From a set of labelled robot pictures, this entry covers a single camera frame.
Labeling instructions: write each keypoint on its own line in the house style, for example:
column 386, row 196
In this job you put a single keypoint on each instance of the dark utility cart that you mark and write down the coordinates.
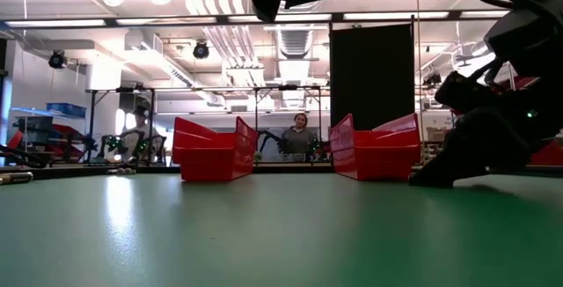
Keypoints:
column 33, row 130

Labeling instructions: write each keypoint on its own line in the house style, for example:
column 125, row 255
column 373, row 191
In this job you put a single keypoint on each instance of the black partition panel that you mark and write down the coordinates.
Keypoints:
column 374, row 80

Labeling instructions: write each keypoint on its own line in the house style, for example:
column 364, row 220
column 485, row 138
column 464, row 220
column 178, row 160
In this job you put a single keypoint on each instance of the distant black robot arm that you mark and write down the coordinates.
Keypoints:
column 151, row 146
column 112, row 144
column 317, row 146
column 270, row 139

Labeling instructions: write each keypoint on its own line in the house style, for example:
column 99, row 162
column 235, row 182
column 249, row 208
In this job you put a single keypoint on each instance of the ceiling light strip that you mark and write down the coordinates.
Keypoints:
column 308, row 16
column 484, row 13
column 53, row 23

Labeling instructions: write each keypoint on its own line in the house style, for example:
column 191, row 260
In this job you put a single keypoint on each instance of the black station frame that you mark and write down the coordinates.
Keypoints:
column 91, row 124
column 288, row 87

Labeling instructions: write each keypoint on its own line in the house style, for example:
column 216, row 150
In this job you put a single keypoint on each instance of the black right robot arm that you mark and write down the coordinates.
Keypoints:
column 528, row 36

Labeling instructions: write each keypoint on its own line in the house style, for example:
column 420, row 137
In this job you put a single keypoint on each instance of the green table mat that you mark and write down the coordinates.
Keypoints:
column 281, row 243

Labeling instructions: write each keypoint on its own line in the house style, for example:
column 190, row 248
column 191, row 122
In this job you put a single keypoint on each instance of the red plastic bin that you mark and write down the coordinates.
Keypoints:
column 378, row 159
column 211, row 159

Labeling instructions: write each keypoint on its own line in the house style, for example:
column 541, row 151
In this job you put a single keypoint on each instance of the silver ventilation duct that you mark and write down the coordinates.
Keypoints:
column 294, row 42

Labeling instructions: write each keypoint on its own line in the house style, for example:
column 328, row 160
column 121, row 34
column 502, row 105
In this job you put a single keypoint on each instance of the black copper battery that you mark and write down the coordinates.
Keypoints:
column 15, row 178

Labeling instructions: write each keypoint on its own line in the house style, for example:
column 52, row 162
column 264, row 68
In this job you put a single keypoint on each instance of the person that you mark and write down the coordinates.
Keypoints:
column 136, row 133
column 299, row 139

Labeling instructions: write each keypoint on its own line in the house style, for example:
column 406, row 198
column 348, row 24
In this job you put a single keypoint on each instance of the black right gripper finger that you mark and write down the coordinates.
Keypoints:
column 484, row 146

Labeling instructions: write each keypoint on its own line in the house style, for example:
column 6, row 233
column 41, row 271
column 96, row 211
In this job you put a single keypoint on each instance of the black ceiling spotlight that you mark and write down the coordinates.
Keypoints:
column 201, row 50
column 57, row 59
column 431, row 78

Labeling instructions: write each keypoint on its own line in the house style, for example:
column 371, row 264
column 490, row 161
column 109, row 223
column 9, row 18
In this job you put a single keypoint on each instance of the red shelf bin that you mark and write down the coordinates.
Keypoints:
column 547, row 155

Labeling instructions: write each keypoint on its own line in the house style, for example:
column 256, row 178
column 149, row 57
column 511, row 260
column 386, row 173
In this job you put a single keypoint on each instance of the black aluminium table frame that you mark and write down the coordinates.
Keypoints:
column 290, row 168

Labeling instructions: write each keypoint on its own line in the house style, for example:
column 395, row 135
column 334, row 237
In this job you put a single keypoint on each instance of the blue storage bin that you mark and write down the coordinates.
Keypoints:
column 66, row 110

